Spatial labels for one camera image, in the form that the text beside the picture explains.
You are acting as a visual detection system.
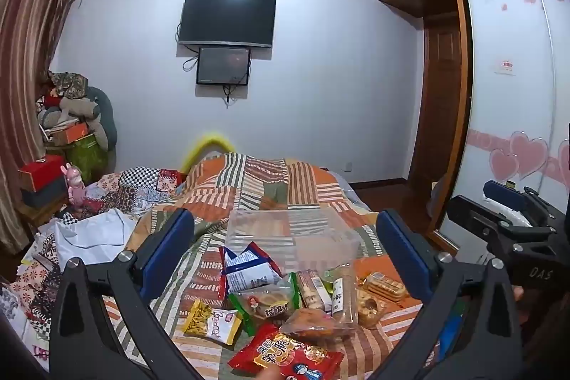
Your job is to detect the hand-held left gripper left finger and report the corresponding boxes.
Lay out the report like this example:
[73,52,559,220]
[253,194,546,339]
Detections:
[49,207,210,380]

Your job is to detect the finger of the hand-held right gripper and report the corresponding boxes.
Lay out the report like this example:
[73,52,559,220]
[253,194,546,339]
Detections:
[446,195,517,245]
[483,179,559,229]

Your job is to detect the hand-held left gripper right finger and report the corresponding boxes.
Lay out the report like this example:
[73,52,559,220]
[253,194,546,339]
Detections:
[369,208,519,380]

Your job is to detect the purple-ended long biscuit packet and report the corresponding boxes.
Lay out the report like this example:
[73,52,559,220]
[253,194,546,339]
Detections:
[295,270,328,312]

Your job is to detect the clear plastic container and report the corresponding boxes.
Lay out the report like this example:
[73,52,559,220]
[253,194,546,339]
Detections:
[226,208,361,269]

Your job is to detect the green-edged clear snack bag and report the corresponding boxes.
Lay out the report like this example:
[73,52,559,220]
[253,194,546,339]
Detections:
[228,273,301,332]

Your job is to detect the grey bag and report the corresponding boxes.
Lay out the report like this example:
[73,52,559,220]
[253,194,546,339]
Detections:
[426,175,447,223]

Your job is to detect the clear cookie tray pack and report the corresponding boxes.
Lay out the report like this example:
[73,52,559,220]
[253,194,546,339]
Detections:
[358,272,410,303]

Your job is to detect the checkered patchwork quilt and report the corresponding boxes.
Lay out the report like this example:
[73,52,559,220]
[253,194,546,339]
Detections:
[0,166,188,363]

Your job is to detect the clear round cookie bag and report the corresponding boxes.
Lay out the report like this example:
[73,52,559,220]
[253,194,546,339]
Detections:
[356,288,388,329]

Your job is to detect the clear tube snack packet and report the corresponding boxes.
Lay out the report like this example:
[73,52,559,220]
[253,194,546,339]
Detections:
[332,264,359,325]

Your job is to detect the grey bed sheet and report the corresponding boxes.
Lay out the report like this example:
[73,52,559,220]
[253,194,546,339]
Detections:
[330,168,370,212]

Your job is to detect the white plastic bag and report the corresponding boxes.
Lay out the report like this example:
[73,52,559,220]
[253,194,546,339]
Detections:
[53,208,139,269]

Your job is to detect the blue white snack packet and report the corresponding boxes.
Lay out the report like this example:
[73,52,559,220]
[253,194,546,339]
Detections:
[218,241,286,301]

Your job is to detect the yellow chips packet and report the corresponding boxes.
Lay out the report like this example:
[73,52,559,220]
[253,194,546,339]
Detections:
[182,298,243,346]

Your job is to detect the yellow chair back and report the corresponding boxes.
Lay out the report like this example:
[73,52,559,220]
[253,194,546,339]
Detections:
[182,134,236,176]

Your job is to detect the orange striped patchwork blanket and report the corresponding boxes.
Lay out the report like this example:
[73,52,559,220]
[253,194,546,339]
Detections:
[102,151,446,380]

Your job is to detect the brown wooden door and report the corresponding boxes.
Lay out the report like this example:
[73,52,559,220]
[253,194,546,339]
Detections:
[407,24,464,189]

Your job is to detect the pink plush toy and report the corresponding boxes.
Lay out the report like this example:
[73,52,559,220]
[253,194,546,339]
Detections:
[61,163,87,214]

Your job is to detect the clear pastry bag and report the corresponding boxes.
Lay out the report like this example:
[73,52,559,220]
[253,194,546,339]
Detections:
[278,308,357,340]

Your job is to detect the green cardboard box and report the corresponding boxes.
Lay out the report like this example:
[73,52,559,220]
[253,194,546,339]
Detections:
[67,134,110,185]

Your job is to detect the wooden wardrobe with heart doors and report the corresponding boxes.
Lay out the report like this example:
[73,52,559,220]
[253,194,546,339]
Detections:
[374,0,570,256]

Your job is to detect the dark grey box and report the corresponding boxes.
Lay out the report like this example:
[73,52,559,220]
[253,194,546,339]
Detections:
[20,179,69,207]

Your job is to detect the red box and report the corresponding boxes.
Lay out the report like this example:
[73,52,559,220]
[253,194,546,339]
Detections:
[18,154,67,194]

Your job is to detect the orange cardboard box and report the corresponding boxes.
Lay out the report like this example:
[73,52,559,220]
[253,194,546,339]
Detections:
[51,122,87,146]

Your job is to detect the red snack packet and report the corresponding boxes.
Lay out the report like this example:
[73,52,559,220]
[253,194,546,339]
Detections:
[227,322,346,380]

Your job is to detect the grey plush toy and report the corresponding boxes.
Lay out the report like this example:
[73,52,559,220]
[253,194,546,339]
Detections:
[38,86,119,149]

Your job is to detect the floral fabric bundle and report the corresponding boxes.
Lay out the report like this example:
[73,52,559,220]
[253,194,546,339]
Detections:
[48,71,90,100]

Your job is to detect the striped brown curtain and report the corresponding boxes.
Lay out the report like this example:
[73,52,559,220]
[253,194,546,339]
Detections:
[0,0,93,256]

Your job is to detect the small black wall monitor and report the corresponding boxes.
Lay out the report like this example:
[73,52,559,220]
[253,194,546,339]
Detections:
[196,46,251,87]

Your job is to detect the black wall television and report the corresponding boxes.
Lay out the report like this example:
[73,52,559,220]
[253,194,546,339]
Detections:
[177,0,277,49]

